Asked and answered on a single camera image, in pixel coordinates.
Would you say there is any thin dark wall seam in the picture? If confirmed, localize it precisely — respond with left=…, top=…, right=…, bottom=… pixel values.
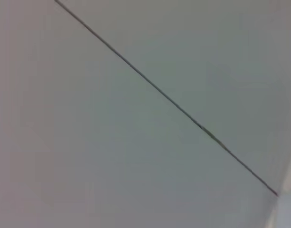
left=54, top=0, right=279, bottom=197

